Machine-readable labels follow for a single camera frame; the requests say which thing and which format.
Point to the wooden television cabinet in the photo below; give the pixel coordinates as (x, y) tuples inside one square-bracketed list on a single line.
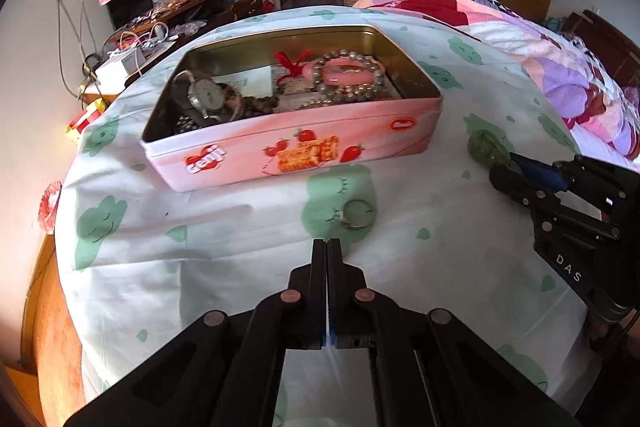
[(240, 7)]

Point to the white cardboard box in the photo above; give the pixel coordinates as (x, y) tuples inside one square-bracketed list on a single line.
[(117, 64)]

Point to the pink bangle with red ribbon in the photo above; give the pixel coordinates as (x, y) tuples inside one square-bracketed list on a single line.
[(345, 77)]

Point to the pink cookie tin box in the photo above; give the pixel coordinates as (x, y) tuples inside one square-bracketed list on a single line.
[(240, 142)]

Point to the pink patchwork quilt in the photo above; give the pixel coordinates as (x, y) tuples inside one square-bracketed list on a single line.
[(500, 17)]

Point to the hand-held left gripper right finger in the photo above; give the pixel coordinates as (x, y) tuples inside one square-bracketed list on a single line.
[(336, 297)]

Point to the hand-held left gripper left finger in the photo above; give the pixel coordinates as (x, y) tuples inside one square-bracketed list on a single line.
[(317, 297)]

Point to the red and yellow paper bag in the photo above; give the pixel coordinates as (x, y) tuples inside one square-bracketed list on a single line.
[(85, 119)]

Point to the dark wooden headboard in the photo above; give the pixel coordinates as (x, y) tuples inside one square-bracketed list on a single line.
[(610, 42)]

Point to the silver wristwatch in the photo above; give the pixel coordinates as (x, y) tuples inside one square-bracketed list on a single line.
[(207, 94)]

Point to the white bin with red liner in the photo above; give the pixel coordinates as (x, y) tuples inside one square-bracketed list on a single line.
[(49, 207)]

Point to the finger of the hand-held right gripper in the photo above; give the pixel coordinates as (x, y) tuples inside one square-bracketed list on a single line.
[(510, 184), (542, 174)]

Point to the printed paper leaflet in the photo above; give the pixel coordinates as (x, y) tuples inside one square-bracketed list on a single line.
[(255, 79)]

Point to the white paper bag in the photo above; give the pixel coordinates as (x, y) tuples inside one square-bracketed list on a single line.
[(270, 2)]

